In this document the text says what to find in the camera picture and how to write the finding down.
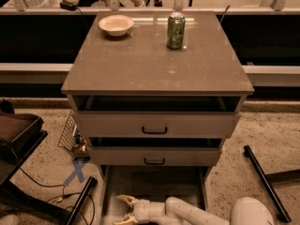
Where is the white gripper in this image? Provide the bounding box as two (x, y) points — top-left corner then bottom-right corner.
(113, 194), (167, 225)

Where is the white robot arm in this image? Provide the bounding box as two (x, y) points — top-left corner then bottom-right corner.
(114, 195), (275, 225)

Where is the open bottom drawer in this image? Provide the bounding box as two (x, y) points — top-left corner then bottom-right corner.
(100, 166), (207, 225)

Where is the middle drawer front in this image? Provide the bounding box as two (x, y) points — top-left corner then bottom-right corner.
(88, 147), (221, 166)

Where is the top drawer front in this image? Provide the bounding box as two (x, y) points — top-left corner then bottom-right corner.
(72, 112), (240, 138)

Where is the grey drawer cabinet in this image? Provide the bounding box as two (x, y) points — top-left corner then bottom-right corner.
(61, 10), (255, 173)

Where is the black stand leg left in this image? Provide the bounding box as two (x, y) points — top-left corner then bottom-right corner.
(65, 176), (98, 225)

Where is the black stand leg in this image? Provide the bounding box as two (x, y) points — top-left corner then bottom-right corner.
(244, 145), (292, 223)
(65, 176), (98, 225)

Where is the blue tape cross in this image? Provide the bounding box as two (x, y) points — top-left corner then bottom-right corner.
(64, 157), (88, 186)

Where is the dark tray on stand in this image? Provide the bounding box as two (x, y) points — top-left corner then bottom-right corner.
(0, 112), (43, 160)

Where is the black stand leg right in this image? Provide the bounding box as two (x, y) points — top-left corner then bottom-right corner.
(244, 145), (292, 223)

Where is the white paper bowl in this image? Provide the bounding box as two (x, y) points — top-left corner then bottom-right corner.
(98, 15), (134, 37)

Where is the green soda can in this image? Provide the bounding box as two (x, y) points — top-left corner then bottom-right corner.
(167, 12), (186, 50)

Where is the black power adapter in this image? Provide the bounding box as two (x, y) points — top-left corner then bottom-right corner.
(60, 1), (77, 11)

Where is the metal railing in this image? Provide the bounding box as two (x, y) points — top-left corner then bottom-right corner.
(0, 0), (300, 16)

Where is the black middle drawer handle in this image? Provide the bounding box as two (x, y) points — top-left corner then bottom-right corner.
(143, 157), (165, 166)

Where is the black drawer handle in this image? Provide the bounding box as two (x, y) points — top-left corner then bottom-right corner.
(142, 127), (168, 135)
(143, 157), (165, 166)

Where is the black floor cable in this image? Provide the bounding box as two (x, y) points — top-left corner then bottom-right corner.
(12, 150), (96, 225)

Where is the black top drawer handle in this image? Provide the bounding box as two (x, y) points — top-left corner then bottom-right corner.
(142, 127), (168, 135)

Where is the wire mesh basket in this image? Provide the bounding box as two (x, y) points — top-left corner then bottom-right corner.
(57, 114), (77, 156)

